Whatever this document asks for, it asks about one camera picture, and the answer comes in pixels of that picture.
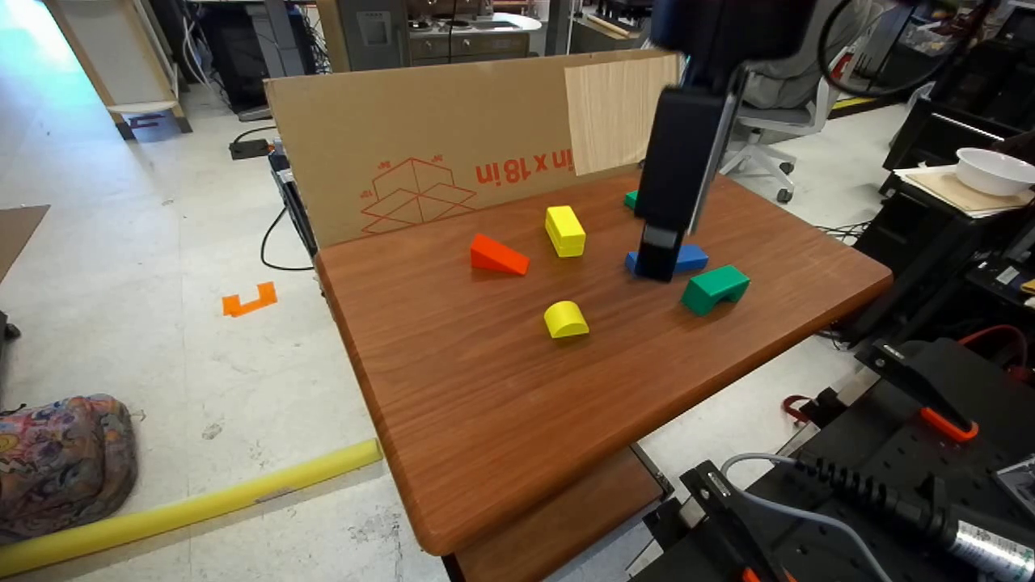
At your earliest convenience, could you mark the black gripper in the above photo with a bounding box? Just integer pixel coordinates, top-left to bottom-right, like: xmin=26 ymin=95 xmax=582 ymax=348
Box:
xmin=632 ymin=83 xmax=743 ymax=286

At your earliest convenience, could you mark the yellow half-cylinder block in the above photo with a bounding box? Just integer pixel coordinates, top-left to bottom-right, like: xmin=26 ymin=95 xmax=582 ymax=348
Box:
xmin=540 ymin=297 xmax=594 ymax=342

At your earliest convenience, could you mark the blue rectangular block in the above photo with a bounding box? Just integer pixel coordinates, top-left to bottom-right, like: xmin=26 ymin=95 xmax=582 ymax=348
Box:
xmin=624 ymin=242 xmax=713 ymax=277

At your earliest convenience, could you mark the green rectangular block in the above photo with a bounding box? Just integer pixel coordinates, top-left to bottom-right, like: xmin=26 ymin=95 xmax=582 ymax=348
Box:
xmin=680 ymin=262 xmax=753 ymax=319

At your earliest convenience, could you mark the yellow rectangular block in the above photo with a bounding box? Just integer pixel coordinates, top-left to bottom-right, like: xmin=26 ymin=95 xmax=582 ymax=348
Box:
xmin=543 ymin=205 xmax=588 ymax=262

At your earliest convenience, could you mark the orange wedge block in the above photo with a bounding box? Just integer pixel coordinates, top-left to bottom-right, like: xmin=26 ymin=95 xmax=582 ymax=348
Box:
xmin=467 ymin=234 xmax=533 ymax=282

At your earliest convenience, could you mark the white office chair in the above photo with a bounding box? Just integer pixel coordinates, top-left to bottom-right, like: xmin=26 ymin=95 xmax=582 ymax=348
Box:
xmin=719 ymin=61 xmax=839 ymax=206

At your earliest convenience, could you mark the brown cardboard sheet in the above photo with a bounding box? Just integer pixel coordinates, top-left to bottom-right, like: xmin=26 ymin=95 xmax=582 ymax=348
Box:
xmin=262 ymin=49 xmax=687 ymax=260

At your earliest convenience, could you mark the white bowl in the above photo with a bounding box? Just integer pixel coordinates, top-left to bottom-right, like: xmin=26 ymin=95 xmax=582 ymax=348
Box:
xmin=953 ymin=145 xmax=1035 ymax=201

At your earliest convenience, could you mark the silver metal cylinder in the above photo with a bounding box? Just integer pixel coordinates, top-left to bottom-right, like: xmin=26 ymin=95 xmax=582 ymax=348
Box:
xmin=945 ymin=518 xmax=1035 ymax=582

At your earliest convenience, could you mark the yellow foam tube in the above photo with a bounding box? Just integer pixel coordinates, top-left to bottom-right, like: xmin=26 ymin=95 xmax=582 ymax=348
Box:
xmin=0 ymin=437 xmax=388 ymax=582

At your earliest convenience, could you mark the colourful patterned bag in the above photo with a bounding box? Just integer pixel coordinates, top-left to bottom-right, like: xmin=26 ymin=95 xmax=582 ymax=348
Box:
xmin=0 ymin=390 xmax=142 ymax=545

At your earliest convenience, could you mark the grey cable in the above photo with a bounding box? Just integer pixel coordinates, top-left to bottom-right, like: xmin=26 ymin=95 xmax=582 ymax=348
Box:
xmin=719 ymin=451 xmax=898 ymax=582

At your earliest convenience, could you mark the black clamp orange handle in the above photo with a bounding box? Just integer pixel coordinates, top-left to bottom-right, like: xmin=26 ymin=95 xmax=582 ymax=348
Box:
xmin=859 ymin=337 xmax=984 ymax=451

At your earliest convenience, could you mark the black floor cable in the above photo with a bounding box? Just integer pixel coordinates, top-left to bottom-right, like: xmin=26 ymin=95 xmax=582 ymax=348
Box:
xmin=255 ymin=201 xmax=316 ymax=276

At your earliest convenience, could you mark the orange floor bracket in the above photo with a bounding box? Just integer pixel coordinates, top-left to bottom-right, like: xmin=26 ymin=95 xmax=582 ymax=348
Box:
xmin=219 ymin=277 xmax=281 ymax=319

